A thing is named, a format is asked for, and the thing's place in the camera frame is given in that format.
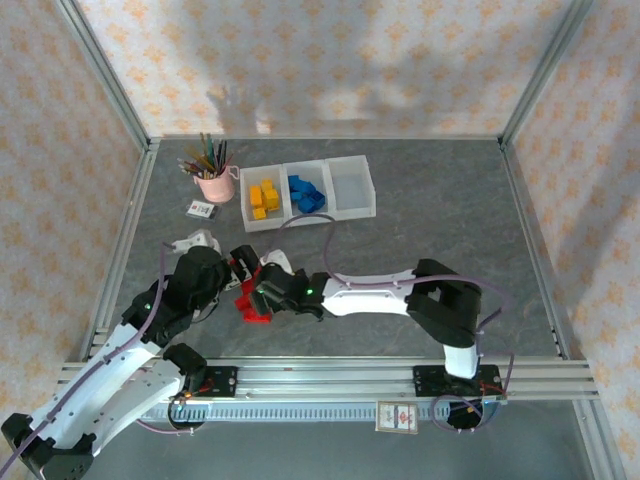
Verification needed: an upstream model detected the translucent white plastic bin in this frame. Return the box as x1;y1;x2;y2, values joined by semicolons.
324;154;377;221
280;160;335;225
239;164;293;235

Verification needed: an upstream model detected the small white card packet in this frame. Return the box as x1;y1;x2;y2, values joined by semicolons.
187;198;221;220

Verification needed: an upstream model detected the pink cup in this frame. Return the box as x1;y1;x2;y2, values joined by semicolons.
193;164;240;205

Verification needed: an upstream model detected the yellow pencil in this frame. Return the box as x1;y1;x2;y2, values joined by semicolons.
183;145;210;174

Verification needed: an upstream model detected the green pencil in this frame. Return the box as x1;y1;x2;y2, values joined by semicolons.
199;132;214;174

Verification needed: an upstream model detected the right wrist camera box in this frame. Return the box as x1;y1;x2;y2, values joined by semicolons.
259;249;295;275

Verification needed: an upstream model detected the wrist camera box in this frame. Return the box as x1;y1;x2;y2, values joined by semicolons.
169;228;222;256
259;249;295;275

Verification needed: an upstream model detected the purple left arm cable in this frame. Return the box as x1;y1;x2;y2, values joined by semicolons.
4;242;196;466

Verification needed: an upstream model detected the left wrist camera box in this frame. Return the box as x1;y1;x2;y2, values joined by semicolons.
169;228;222;256

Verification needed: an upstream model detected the aluminium side rail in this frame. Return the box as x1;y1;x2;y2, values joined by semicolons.
499;139;574;361
79;139;161;361

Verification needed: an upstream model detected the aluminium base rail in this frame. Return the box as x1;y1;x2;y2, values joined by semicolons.
53;355;600;404

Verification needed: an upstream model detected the grey slotted cable duct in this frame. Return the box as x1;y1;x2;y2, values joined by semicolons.
142;402;504;422

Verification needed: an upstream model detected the thin aluminium rear rail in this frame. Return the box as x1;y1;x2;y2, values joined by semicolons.
147;133;506;144

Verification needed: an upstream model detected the aluminium frame post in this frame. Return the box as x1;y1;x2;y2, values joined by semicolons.
52;0;154;151
499;0;599;151

